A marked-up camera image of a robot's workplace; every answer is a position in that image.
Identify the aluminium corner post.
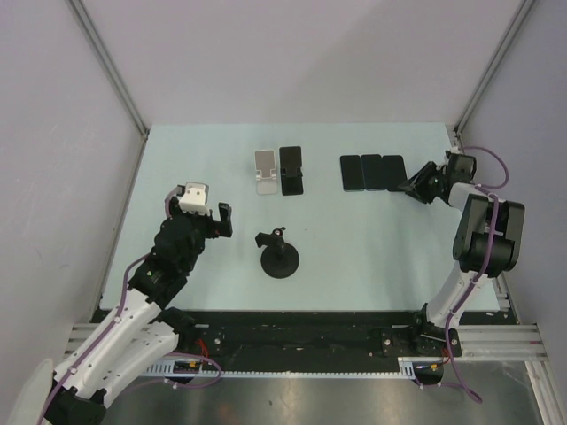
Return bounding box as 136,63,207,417
66,0,150,141
453,0,539,137

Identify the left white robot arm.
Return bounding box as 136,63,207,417
39,203,232,424

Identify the blue smartphone dark screen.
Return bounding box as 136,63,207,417
361,154,386,191

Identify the white folding phone stand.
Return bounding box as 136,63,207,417
254,150,278,196

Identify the teal smartphone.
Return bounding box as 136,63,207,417
339,155,365,192

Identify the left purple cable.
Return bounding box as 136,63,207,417
35,185,222,425

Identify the right aluminium corner post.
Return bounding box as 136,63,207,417
453,0,539,137

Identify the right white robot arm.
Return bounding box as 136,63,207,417
399,151,525,355

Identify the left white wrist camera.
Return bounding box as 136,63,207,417
178,182,211,216

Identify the white slotted cable duct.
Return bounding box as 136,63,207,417
141,356,415,379

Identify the black round-base phone stand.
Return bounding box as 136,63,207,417
255,227,300,279

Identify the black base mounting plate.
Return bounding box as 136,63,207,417
90,309,464,373

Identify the left aluminium corner post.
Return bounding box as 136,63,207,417
66,0,150,141

